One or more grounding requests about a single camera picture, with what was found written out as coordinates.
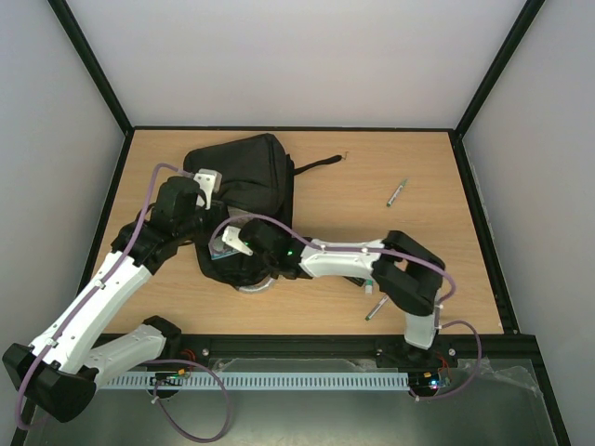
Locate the light blue cable duct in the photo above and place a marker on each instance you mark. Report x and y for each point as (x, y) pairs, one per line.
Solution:
(241, 381)

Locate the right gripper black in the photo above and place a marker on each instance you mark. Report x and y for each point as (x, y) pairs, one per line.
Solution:
(239, 260)

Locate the green highlighter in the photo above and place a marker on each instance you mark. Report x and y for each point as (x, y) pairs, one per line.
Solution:
(358, 281)

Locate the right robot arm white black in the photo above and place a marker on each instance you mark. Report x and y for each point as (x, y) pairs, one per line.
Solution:
(407, 273)

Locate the blue capped marker pen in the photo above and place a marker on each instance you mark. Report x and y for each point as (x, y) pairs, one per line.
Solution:
(377, 307)

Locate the black student backpack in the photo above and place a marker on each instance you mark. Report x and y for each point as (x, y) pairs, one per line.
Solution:
(258, 177)

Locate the black frame rail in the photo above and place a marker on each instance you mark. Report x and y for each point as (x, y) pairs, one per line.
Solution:
(386, 350)

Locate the white glue stick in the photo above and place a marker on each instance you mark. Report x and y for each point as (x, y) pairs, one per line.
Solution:
(368, 287)

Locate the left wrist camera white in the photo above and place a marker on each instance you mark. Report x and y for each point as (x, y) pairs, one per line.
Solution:
(209, 183)

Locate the grey notebook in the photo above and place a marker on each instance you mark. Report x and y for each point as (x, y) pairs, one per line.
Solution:
(219, 250)

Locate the silver pen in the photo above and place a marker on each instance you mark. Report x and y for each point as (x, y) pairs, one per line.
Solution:
(396, 193)

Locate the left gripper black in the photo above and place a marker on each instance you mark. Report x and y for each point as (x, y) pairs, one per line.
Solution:
(221, 210)

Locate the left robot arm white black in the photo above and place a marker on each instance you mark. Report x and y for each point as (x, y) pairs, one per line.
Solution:
(61, 369)

